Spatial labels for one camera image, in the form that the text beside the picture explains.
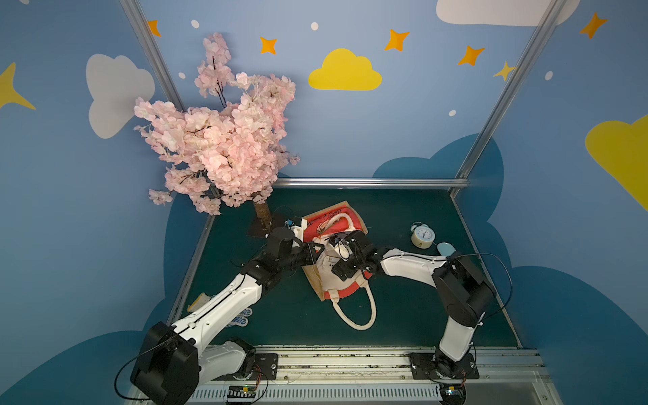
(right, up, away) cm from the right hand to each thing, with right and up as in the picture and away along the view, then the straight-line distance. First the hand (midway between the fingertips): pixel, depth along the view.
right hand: (344, 258), depth 95 cm
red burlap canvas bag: (+2, -12, -7) cm, 14 cm away
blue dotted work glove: (-34, -18, -14) cm, 41 cm away
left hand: (-7, +7, -16) cm, 19 cm away
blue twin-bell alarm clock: (+33, +8, +7) cm, 34 cm away
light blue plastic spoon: (+42, +3, +7) cm, 42 cm away
